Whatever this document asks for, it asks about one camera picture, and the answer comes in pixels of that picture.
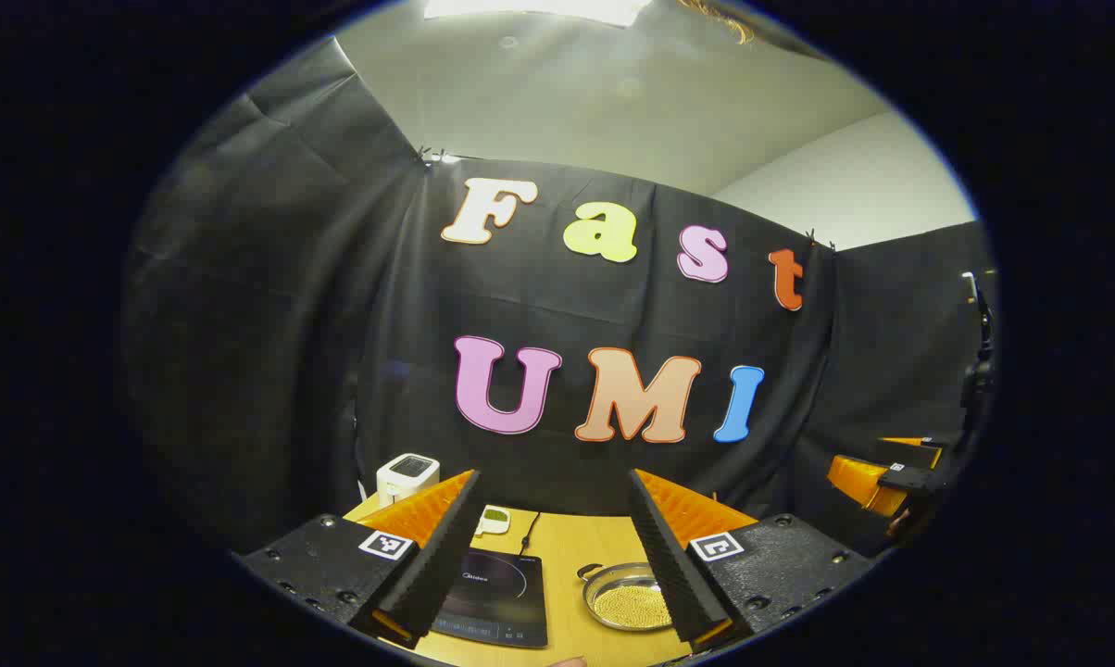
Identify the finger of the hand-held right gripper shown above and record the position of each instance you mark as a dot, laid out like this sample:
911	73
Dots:
868	486
919	449

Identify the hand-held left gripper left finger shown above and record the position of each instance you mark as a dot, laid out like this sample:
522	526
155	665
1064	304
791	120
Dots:
437	565

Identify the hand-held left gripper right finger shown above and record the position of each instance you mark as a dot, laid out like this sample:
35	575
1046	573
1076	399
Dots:
669	565

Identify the stainless steel pot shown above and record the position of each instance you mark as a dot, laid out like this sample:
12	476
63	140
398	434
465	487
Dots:
604	579

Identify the black induction cooktop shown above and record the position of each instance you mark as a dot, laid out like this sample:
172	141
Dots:
502	593

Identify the pile of soybeans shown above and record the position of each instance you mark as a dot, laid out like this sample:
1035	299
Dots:
636	607

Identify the white divided bean dish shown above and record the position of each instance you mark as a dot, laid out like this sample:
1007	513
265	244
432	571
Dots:
493	521

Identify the white boxy kitchen appliance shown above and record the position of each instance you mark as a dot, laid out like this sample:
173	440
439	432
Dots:
407	477

